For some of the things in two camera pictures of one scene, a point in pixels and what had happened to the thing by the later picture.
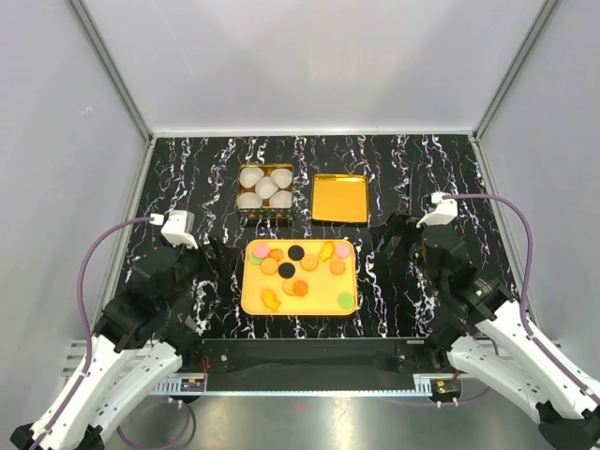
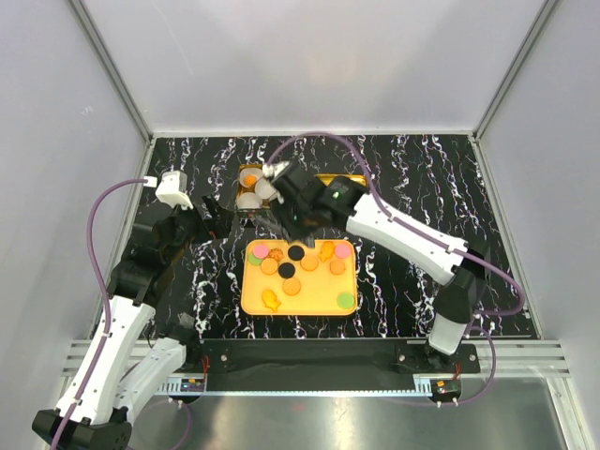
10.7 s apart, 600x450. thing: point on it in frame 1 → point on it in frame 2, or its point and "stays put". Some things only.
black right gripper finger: [394, 226] → [268, 225]
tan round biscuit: [309, 262] stays put
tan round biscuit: [288, 287] stays put
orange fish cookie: [269, 299] stays put
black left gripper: [216, 265] → [217, 226]
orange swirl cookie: [300, 288] → [250, 179]
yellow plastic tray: [299, 277] stays put
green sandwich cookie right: [346, 300] stays put
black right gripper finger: [390, 265] → [309, 240]
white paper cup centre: [266, 187] stays put
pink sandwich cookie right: [342, 250] stays put
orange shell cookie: [337, 267] stays put
